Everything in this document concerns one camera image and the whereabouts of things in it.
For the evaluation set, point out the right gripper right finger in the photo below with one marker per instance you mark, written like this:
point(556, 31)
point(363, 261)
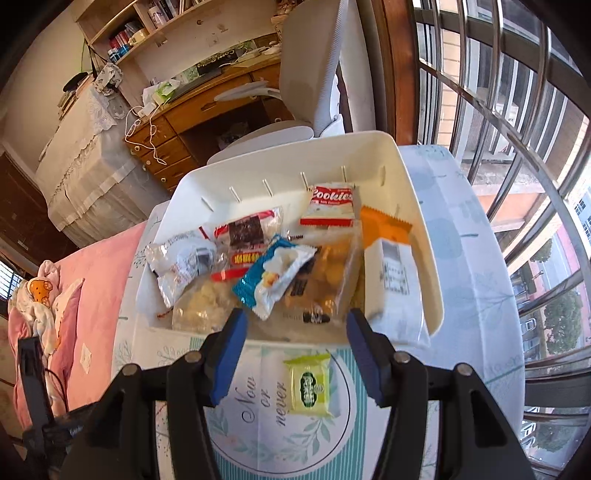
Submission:
point(398, 381)

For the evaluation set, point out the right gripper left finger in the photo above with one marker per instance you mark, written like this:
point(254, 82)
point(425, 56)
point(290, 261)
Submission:
point(198, 380)

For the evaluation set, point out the small pale cracker bag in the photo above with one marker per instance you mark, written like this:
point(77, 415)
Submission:
point(204, 307)

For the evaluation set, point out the orange white wafer pack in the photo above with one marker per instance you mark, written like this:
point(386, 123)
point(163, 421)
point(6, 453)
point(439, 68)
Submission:
point(393, 296)

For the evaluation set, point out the green candy pack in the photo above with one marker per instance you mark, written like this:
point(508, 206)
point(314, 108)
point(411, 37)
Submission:
point(311, 390)

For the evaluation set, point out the orange puff snack bag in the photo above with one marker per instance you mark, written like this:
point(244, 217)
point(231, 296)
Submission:
point(323, 288)

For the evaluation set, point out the blue popcorn snack pack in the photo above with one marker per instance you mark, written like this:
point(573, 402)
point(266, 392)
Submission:
point(267, 279)

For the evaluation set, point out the grey printed snack bag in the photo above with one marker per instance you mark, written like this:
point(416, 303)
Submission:
point(178, 261)

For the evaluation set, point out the white plastic storage bin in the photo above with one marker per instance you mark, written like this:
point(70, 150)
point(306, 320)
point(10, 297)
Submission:
point(282, 176)

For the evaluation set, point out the red white cookies pack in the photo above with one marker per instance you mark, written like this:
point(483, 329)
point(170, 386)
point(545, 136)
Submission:
point(331, 205)

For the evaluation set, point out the red snack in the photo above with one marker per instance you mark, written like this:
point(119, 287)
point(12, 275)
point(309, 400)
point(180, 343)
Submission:
point(240, 242)

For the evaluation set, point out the tree pattern tablecloth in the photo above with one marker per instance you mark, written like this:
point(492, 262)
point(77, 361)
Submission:
point(481, 324)

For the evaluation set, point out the cartoon baby clothes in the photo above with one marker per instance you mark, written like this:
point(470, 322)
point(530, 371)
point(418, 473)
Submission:
point(49, 310)

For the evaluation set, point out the pink bed blanket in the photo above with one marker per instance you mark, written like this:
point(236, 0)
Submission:
point(92, 282)

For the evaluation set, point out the lace covered cabinet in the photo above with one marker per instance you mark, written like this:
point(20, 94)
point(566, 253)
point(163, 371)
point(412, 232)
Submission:
point(93, 187)

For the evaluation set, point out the wooden desk with drawers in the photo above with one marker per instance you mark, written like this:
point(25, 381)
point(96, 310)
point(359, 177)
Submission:
point(184, 134)

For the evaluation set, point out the grey office chair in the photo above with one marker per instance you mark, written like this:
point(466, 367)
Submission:
point(325, 79)

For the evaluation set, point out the metal window grille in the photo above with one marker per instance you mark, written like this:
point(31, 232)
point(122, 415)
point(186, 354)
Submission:
point(502, 89)

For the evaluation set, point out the wooden bookshelf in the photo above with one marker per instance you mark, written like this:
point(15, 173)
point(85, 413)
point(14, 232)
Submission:
point(202, 30)

